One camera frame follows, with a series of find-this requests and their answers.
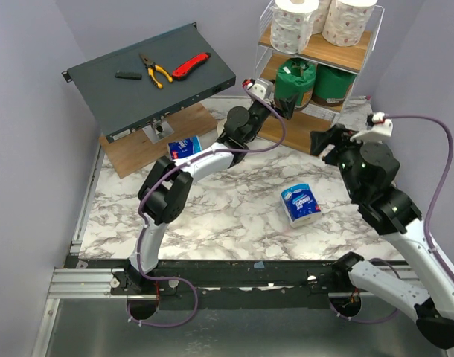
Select green roll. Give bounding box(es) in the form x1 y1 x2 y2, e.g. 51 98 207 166
274 57 316 110
312 64 356 107

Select green roll front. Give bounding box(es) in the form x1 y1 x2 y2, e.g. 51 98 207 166
312 64 356 107

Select short floral paper roll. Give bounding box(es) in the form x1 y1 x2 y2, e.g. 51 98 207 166
270 0 319 54

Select small floral paper roll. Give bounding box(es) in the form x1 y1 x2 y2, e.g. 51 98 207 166
312 0 331 34

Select large floral paper roll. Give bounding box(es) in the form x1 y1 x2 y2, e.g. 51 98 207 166
322 0 377 47

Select beige brown paper roll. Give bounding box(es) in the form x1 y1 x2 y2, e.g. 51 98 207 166
217 118 227 137

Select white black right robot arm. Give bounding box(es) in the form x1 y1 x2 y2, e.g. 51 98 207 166
310 124 454 350

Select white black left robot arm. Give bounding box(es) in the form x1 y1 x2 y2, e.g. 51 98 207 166
124 93 296 295

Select blue Tempo roll right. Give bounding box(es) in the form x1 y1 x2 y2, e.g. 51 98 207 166
281 183 322 228

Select blue tempo roll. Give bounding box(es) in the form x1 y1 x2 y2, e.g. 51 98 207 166
167 136 202 160
281 183 322 228

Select red black utility knife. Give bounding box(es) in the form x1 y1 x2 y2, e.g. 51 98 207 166
172 52 211 81

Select blue Tempo roll left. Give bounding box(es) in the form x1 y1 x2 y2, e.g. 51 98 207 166
167 136 202 160

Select grey metal stand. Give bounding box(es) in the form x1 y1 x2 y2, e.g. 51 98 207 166
142 120 174 144

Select dark grey rack panel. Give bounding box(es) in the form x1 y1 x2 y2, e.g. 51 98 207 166
62 23 236 143

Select wooden base board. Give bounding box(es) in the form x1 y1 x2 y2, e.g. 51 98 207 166
99 103 217 179

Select small black connector block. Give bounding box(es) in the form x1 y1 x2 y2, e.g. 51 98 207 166
115 71 142 80

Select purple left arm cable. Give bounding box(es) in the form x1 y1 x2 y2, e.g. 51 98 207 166
127 78 287 329

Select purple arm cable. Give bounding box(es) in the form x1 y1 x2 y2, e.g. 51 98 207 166
127 78 287 329
329 111 454 324

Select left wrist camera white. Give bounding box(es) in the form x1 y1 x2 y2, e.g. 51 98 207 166
242 78 274 100

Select white wire wooden shelf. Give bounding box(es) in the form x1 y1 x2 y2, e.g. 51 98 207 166
254 1 384 153

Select yellow handled pliers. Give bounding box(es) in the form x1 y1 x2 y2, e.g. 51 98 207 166
139 54 173 89

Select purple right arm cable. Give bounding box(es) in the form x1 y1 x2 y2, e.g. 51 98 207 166
329 111 454 324

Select black aluminium mounting rail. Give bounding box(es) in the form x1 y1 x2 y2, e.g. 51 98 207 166
48 256 444 312

